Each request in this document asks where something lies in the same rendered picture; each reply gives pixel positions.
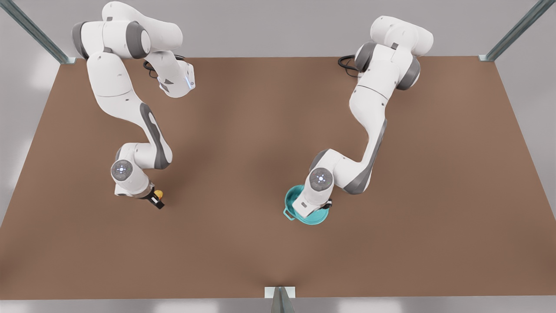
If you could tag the silver frame post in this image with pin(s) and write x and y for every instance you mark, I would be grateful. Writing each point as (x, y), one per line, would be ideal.
(514, 30)
(37, 32)
(281, 300)

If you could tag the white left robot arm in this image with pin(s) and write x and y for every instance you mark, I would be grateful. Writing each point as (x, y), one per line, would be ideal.
(373, 104)

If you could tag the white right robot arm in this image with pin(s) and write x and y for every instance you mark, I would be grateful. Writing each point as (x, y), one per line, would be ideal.
(108, 78)

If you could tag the yellow-brown potato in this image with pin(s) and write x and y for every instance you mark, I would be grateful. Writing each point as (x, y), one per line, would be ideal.
(159, 194)

